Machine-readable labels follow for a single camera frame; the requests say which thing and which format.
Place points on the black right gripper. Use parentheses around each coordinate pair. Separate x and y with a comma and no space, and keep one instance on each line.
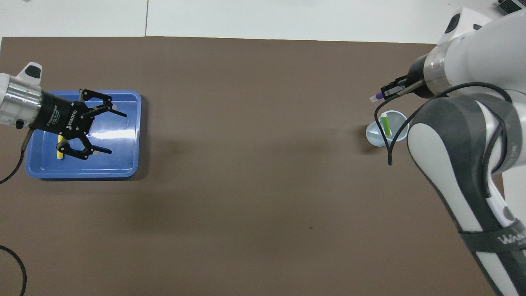
(423,78)

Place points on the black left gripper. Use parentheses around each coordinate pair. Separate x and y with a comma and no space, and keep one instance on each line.
(61,117)

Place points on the purple pen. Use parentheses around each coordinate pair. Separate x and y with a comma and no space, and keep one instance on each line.
(376,97)

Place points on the green pen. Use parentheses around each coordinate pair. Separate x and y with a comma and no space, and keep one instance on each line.
(386,126)

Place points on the yellow pen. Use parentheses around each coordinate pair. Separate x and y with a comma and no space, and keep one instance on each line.
(60,155)

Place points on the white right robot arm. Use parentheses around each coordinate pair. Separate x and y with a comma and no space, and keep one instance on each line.
(464,164)

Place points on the blue plastic tray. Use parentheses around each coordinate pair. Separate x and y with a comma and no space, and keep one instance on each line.
(119,162)

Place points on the clear plastic cup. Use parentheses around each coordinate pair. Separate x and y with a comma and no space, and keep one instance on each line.
(374,137)

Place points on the grey ribbed device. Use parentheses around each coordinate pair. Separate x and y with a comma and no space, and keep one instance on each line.
(511,5)

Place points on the brown table mat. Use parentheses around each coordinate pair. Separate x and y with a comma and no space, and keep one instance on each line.
(263,185)

